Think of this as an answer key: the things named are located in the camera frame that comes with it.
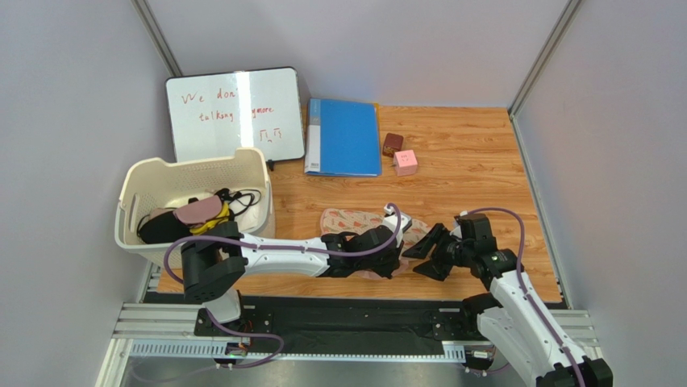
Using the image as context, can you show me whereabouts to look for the white dry-erase board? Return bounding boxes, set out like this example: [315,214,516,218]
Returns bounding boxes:
[164,67,305,162]

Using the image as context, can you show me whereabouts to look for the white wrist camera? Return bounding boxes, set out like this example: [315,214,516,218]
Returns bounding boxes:
[450,211,468,240]
[382,202,413,239]

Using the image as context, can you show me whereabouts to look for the pink small cube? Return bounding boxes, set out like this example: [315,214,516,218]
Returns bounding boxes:
[393,150,418,177]

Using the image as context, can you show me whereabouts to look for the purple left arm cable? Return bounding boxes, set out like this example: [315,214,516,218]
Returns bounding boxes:
[163,202,404,285]

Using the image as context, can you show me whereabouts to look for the yellow garment in basket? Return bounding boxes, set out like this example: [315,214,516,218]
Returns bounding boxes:
[190,202,235,235]

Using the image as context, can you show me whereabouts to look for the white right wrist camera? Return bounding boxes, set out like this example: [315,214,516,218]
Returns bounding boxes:
[450,211,468,240]

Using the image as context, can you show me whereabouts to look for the dark red small box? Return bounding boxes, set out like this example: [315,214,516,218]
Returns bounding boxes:
[381,133,404,157]

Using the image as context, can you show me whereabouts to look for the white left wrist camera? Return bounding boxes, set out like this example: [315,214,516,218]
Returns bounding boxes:
[382,202,413,239]

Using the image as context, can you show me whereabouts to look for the cream plastic laundry basket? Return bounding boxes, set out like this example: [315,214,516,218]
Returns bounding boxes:
[114,148,276,267]

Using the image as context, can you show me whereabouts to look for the pink bra in basket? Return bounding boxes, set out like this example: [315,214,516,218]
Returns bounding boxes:
[173,195,223,227]

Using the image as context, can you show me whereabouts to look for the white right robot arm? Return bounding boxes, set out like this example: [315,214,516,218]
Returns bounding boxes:
[403,210,614,386]

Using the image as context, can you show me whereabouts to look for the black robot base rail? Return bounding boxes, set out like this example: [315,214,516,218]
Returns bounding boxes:
[114,293,538,372]

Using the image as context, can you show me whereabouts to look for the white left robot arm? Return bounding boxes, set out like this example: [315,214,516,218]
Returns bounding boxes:
[172,214,414,323]

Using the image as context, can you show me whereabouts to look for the black bra in basket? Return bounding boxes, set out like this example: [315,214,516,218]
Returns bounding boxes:
[136,211,192,244]

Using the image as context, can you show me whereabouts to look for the floral pink laundry bag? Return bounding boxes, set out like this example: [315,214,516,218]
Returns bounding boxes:
[319,208,431,280]

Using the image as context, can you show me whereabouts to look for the blue document folder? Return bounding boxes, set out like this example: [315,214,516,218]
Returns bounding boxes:
[304,98,381,177]

